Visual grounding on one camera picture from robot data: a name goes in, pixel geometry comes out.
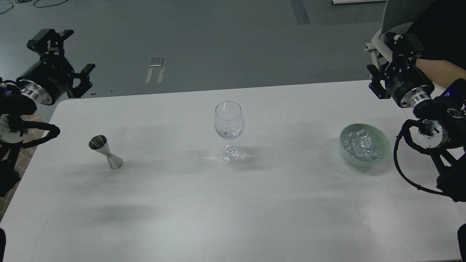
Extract black floor cable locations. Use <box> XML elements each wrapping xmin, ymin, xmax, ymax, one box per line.
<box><xmin>0</xmin><ymin>0</ymin><xmax>69</xmax><ymax>15</ymax></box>

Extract clear ice cubes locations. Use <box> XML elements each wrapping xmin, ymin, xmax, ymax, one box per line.
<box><xmin>342</xmin><ymin>129</ymin><xmax>388</xmax><ymax>162</ymax></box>

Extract beige checked sofa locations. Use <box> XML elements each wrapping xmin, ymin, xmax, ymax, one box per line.
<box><xmin>0</xmin><ymin>113</ymin><xmax>43</xmax><ymax>219</ymax></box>

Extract white board edge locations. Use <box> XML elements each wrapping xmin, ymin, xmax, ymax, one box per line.
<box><xmin>331</xmin><ymin>0</ymin><xmax>385</xmax><ymax>5</ymax></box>

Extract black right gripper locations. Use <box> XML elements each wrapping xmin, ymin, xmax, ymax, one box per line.
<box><xmin>366</xmin><ymin>33</ymin><xmax>434</xmax><ymax>108</ymax></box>

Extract pale green bowl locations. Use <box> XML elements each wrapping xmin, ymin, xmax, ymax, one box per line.
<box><xmin>339</xmin><ymin>123</ymin><xmax>391</xmax><ymax>167</ymax></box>

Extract grey office chair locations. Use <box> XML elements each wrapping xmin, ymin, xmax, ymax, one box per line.
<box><xmin>363</xmin><ymin>0</ymin><xmax>433</xmax><ymax>71</ymax></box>

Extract clear wine glass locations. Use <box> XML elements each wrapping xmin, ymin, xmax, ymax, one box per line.
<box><xmin>214</xmin><ymin>100</ymin><xmax>245</xmax><ymax>163</ymax></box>

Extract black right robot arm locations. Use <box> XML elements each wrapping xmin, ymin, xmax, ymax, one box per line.
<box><xmin>364</xmin><ymin>32</ymin><xmax>466</xmax><ymax>202</ymax></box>

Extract steel double jigger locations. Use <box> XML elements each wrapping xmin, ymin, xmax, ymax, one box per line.
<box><xmin>88</xmin><ymin>135</ymin><xmax>124</xmax><ymax>170</ymax></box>

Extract person in black shirt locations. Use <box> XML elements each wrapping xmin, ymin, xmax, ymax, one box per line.
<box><xmin>408</xmin><ymin>0</ymin><xmax>466</xmax><ymax>88</ymax></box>

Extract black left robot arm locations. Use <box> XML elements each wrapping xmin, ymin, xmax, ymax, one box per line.
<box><xmin>0</xmin><ymin>29</ymin><xmax>95</xmax><ymax>197</ymax></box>

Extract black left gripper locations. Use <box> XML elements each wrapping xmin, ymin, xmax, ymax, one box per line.
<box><xmin>17</xmin><ymin>29</ymin><xmax>95</xmax><ymax>106</ymax></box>

